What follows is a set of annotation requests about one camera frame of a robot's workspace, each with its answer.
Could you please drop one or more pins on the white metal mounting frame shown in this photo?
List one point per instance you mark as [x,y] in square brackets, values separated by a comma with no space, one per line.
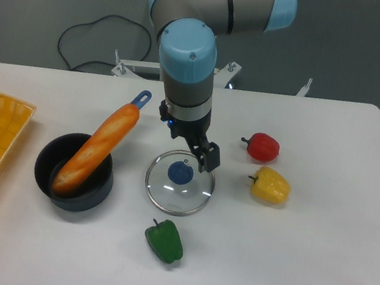
[150,70]

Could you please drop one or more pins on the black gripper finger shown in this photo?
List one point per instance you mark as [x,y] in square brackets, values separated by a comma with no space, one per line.
[208,156]

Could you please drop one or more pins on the glass pot lid blue knob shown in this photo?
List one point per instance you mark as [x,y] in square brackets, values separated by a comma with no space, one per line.
[175,185]

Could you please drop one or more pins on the yellow toy bell pepper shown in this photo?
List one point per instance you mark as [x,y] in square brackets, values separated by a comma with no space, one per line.
[269,185]

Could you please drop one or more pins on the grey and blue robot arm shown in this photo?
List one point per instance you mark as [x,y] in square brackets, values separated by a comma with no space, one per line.
[186,33]

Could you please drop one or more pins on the dark grey pot blue handle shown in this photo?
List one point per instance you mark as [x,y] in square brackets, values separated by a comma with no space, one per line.
[57,152]

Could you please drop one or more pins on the green toy bell pepper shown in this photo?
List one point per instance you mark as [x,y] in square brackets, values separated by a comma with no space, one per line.
[164,240]

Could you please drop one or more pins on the red toy bell pepper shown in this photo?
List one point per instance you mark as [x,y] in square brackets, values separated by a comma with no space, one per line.
[262,147]

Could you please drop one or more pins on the orange toy baguette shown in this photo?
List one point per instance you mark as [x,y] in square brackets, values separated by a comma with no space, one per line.
[98,146]

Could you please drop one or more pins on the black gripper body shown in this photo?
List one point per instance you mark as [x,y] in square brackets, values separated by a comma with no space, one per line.
[193,132]

